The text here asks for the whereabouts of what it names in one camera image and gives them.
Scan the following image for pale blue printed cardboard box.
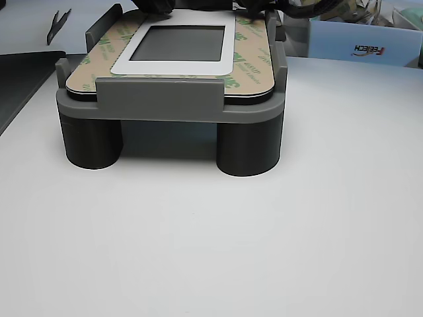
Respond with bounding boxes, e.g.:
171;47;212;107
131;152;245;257
284;13;423;70

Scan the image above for crumpled peeled film scraps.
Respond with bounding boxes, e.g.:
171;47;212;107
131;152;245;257
299;0;397;26

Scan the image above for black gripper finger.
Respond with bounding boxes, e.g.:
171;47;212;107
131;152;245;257
137;0;174;16

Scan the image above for pale green roll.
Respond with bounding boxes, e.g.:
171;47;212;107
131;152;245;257
398;8;423;31

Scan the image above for black plastic tweezers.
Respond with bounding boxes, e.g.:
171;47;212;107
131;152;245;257
46;9;72;46

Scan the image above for dark grey flat tray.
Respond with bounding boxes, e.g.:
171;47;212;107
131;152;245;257
0;50;67;137

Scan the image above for grey printed fixture with legs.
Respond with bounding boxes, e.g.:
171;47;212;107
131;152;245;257
55;3;289;178

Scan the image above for white panel with screen window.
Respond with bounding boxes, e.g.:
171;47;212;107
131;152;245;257
65;8;276;106

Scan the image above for dark grey servo assembly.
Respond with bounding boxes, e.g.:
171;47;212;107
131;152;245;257
180;0;285;17

